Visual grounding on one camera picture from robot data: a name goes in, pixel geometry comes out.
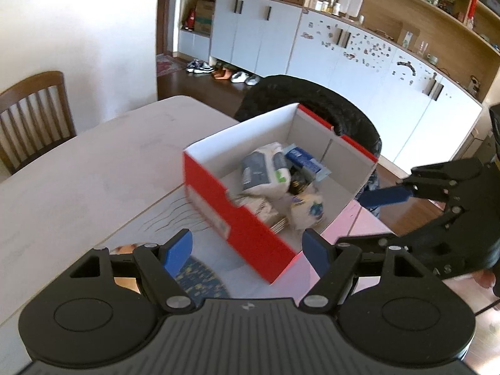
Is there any black snack packet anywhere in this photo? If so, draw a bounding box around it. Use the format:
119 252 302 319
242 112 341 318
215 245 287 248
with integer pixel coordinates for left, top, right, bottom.
289 168 313 195

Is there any pair of white slippers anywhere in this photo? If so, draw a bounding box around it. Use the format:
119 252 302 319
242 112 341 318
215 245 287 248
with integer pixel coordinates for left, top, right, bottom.
230 71 260 87

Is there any pair of grey sneakers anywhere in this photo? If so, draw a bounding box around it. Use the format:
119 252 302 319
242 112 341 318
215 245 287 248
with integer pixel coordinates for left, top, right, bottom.
185 59 215 74

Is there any white wooden wall cabinet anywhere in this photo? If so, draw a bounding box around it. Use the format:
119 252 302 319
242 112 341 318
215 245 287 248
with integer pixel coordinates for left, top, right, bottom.
172 0 500 173

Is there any brown wooden chair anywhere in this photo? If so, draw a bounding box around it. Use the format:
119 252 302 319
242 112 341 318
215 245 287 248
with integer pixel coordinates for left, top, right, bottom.
0 71 77 176

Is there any red cardboard shoe box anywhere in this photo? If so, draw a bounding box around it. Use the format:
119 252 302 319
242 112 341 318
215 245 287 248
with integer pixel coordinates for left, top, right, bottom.
183 102 379 285

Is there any black upholstered chair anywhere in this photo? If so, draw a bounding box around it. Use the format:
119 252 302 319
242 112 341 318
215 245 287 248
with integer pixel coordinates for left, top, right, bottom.
234 74 383 219

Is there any blue snack packet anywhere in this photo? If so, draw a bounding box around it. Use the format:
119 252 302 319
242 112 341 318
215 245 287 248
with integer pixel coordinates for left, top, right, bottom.
284 144 333 182

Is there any cardboard storage box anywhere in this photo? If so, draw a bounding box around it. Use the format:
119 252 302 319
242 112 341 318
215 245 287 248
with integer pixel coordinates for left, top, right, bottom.
194 0 215 34

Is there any round dark blue mat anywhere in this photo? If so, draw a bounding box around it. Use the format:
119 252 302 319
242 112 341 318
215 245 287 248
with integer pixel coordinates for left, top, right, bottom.
172 256 231 307

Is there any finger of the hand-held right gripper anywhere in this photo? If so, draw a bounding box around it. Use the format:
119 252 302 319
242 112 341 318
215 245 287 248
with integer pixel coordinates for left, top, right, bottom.
359 158 485 208
337 211 462 254

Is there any person's right hand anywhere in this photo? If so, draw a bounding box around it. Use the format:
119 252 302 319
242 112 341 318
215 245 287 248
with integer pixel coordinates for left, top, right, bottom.
477 270 497 289

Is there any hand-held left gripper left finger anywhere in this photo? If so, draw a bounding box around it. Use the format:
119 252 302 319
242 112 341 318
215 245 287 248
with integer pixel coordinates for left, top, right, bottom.
69 228 194 314

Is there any patterned floor rug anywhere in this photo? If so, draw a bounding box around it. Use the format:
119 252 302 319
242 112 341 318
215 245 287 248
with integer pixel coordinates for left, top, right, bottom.
156 54 184 78

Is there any dark brown door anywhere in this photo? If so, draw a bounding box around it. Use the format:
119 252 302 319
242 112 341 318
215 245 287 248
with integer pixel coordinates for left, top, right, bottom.
156 0 182 57

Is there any grey white tissue pack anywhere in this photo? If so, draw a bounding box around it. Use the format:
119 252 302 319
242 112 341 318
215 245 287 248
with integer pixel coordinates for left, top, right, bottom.
240 142 292 198

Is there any brown silver snack packet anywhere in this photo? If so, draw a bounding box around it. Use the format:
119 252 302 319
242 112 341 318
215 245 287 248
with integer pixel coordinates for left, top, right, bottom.
230 193 290 235

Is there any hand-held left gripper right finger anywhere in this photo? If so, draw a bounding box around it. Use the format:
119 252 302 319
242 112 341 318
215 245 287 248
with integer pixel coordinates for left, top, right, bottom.
299 228 427 314

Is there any white blueberry print packet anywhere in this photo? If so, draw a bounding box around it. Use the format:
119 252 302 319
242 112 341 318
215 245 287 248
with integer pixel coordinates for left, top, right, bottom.
289 185 327 229

